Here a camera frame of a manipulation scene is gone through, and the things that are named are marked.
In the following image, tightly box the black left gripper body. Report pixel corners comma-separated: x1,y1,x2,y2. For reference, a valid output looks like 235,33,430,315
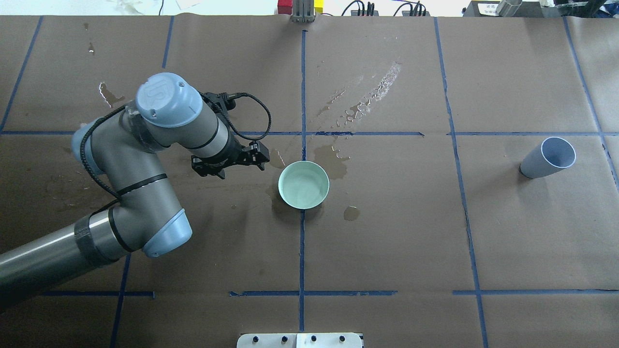
192,140,254,180

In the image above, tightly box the mint green bowl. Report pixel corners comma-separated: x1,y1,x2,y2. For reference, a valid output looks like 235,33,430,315
277,160,331,209

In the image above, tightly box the light blue cup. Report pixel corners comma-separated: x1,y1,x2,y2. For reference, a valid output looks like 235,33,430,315
519,137,576,179

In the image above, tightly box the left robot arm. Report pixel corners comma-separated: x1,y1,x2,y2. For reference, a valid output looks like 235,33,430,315
1,72,270,311

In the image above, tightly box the red block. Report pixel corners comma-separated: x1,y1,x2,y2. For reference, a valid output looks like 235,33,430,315
277,0,293,15

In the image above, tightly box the yellow block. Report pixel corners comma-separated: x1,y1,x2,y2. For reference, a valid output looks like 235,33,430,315
314,0,325,14

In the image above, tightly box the white mounting plate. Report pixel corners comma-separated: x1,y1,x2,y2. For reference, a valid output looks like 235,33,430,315
236,332,364,348

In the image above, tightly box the silver metal can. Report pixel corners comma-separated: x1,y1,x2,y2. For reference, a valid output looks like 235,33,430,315
495,0,523,17

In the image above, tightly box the aluminium frame post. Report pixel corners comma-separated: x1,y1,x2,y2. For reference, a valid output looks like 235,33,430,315
290,0,316,23

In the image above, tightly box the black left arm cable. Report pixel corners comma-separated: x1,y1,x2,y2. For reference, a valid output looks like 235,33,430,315
80,92,272,201

